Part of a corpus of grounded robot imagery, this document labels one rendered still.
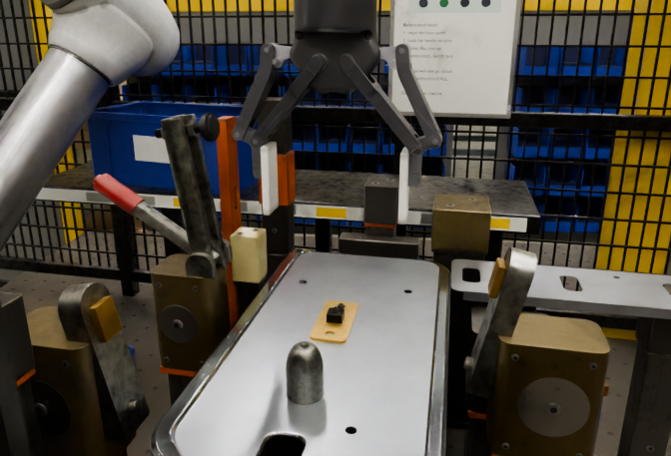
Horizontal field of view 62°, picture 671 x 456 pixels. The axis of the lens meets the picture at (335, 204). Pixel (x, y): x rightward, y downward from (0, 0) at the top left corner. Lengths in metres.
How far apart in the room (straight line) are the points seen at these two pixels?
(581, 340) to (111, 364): 0.39
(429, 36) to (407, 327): 0.61
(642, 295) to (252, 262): 0.46
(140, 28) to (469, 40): 0.56
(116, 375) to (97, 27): 0.60
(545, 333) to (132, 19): 0.75
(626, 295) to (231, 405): 0.47
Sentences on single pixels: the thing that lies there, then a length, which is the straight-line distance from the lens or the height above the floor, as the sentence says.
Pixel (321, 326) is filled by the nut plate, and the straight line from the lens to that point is 0.59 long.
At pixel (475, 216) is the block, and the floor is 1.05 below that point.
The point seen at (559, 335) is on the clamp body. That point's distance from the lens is 0.53.
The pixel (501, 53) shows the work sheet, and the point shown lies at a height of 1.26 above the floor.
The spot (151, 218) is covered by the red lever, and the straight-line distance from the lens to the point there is 0.63.
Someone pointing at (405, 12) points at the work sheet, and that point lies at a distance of 1.07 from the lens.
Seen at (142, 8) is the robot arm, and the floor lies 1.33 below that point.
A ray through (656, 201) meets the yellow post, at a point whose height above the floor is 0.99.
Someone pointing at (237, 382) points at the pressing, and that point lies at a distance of 0.52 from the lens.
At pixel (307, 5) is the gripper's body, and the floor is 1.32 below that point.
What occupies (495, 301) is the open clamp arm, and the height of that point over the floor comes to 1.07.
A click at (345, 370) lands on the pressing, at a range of 0.53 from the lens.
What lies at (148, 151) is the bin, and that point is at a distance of 1.04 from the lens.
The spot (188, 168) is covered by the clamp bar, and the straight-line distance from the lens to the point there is 0.58.
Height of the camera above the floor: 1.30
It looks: 17 degrees down
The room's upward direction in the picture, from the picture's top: straight up
